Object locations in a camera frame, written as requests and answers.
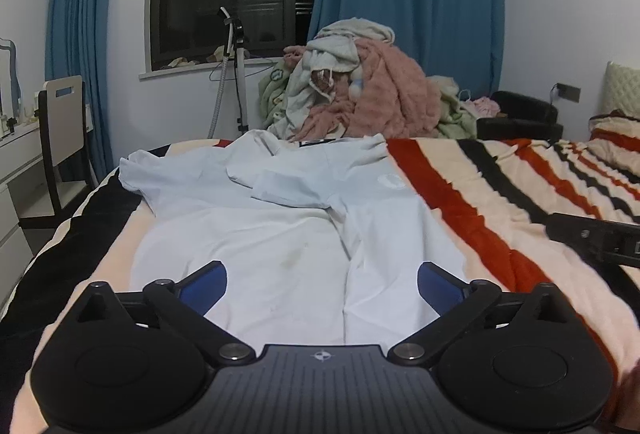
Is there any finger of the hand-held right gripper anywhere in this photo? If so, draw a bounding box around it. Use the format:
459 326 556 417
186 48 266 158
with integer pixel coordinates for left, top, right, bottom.
545 213 621 266

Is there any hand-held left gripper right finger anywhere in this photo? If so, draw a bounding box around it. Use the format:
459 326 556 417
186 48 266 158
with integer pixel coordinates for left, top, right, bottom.
387 261 576 367

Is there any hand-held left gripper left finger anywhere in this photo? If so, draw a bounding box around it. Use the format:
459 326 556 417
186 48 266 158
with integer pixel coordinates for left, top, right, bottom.
70 261 257 367

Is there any white shirt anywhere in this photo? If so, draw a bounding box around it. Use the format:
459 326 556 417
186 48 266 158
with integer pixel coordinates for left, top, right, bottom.
118 129 472 348

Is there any red black striped blanket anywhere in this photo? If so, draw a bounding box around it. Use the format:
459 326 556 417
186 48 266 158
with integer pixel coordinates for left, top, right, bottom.
0 111 640 434

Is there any black armchair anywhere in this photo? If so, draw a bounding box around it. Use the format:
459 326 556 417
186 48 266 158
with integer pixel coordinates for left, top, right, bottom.
476 90 565 141

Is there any small pink garment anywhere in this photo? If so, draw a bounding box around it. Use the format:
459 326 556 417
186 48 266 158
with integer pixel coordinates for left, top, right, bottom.
467 97 502 118

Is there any pale green blanket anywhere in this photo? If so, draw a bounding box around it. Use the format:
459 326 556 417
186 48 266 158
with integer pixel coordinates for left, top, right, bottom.
427 75 478 140

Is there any pink fluffy blanket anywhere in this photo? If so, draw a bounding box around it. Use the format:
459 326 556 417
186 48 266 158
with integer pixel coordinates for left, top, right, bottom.
292 38 444 142

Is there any green patterned blanket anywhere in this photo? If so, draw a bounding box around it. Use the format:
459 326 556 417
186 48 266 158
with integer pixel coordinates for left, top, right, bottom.
257 59 302 131

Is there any white black chair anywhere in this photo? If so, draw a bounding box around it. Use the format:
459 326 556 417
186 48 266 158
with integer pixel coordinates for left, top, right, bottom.
17 75 98 231

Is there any white vanity desk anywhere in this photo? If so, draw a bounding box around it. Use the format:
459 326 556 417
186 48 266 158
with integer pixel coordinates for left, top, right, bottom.
0 117 51 276

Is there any standing garment steamer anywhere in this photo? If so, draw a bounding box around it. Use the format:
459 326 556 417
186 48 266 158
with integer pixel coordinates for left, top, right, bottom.
207 6 249 140

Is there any group of cosmetic bottles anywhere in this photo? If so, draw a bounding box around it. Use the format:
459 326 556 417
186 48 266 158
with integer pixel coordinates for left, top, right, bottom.
0 92 42 136

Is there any grey hoodie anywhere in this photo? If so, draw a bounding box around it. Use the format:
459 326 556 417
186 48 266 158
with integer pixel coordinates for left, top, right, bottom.
282 17 396 138

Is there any narrow blue curtain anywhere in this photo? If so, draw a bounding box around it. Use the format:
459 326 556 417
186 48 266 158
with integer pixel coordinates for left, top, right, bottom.
45 0 123 187

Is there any wavy vanity mirror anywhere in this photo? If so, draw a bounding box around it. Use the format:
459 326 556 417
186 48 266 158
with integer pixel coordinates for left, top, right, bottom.
0 37 23 116

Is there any dark wall socket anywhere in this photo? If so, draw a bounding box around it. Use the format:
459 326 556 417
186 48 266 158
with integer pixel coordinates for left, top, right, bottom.
552 83 582 104

